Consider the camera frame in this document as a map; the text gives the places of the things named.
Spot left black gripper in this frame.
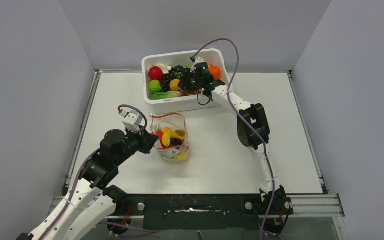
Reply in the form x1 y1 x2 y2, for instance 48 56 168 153
114 124 160 166

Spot toy carrot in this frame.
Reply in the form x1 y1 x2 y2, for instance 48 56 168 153
154 125 165 148

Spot single yellow toy banana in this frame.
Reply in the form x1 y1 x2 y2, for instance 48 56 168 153
162 127 185 148

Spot clear orange-zip bag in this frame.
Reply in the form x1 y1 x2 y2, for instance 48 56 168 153
150 112 190 164

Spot dark purple toy grapes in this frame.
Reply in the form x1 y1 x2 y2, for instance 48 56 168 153
169 138 184 147

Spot yellow toy banana bunch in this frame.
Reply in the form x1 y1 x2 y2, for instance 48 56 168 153
171 150 189 161

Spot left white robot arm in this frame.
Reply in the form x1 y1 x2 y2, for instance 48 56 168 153
18 129 159 240

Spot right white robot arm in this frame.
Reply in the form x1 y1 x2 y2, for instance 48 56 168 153
179 62 293 216

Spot white plastic food bin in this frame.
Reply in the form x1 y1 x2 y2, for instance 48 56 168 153
141 48 231 115

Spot orange toy tangerine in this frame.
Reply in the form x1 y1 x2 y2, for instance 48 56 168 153
208 64 222 80

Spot black toy grapes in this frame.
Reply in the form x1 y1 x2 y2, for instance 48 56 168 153
161 65 185 92

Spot yellow toy lemon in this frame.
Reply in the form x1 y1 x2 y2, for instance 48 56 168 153
169 78 181 91

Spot white toy garlic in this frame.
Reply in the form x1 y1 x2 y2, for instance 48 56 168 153
155 63 170 75

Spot green toy leaf vegetable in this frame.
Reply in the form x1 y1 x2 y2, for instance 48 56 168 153
149 91 182 101

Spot red toy apple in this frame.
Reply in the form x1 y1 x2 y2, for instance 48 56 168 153
148 66 164 81

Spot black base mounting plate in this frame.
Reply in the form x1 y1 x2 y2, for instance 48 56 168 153
102 188 294 236

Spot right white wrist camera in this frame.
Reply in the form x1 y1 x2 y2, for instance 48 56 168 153
188 56 205 69

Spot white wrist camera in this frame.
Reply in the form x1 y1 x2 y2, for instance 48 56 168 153
119 110 148 133
188 56 205 69

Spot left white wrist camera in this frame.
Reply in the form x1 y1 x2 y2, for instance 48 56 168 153
119 110 148 133

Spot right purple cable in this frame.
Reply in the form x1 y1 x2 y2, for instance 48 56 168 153
190 38 276 240

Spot purple cable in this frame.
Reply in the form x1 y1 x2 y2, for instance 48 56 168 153
190 38 276 240
37 104 149 240

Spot aluminium table frame rail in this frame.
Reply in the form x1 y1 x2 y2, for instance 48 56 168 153
39 69 102 240

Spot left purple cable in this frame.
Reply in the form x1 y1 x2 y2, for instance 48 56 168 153
37 104 149 240

